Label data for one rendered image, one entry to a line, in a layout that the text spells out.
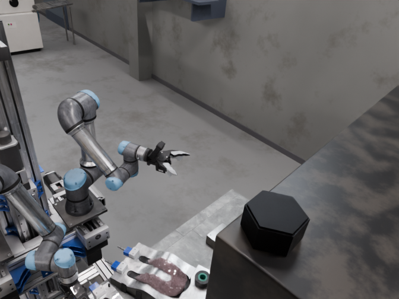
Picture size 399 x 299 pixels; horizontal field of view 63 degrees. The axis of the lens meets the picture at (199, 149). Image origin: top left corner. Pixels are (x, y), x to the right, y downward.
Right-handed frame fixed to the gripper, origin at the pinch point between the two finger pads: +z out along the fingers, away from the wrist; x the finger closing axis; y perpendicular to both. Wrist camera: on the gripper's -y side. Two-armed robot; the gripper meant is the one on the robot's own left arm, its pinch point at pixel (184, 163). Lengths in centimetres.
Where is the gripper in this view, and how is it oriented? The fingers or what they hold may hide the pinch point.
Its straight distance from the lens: 155.9
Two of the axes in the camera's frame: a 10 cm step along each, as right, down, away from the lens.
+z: 9.3, 2.7, -2.6
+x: -3.7, 6.1, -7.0
